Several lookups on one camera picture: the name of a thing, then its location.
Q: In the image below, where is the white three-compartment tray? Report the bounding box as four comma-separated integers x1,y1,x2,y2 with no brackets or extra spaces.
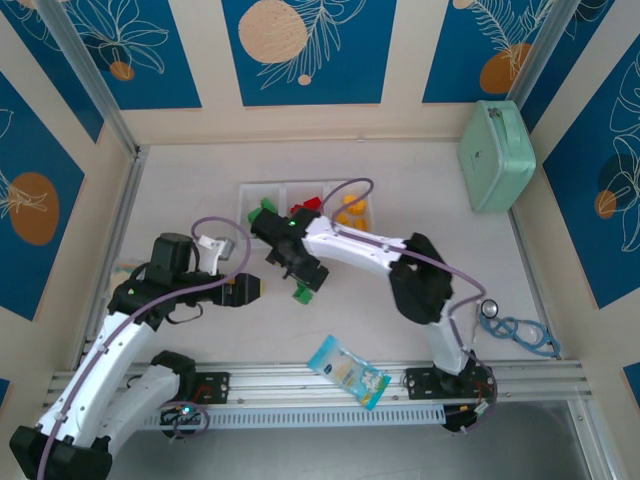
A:
237,182,377,251

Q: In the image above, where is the blue wet wipes packet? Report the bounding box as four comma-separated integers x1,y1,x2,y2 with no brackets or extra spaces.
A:
306,334,392,412

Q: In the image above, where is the blue stethoscope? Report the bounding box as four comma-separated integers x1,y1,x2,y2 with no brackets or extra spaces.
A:
477,298,562,359

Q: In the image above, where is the mint green zip case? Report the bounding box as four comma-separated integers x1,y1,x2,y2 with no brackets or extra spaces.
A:
458,99,537,214

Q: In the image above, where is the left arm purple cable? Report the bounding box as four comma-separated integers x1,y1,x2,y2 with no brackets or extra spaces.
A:
34,215,251,479

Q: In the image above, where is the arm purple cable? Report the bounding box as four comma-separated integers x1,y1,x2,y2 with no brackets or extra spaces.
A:
34,215,251,479
322,178,501,431

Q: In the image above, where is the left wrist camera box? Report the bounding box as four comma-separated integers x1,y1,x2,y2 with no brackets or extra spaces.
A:
193,234,236,276

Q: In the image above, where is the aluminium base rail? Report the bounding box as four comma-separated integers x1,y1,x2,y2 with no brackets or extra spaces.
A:
42,360,596,412

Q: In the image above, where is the white slotted cable duct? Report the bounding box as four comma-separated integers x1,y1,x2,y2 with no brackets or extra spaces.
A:
63,403,447,432

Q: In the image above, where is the small circuit board with wires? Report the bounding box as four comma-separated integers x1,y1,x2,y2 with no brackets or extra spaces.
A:
443,399,496,437
158,404,209,442

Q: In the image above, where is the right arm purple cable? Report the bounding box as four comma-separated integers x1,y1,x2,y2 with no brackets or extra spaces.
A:
322,178,501,431

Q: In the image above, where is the aluminium frame post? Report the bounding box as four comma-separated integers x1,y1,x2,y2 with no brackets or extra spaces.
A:
34,0,149,162
504,0,576,119

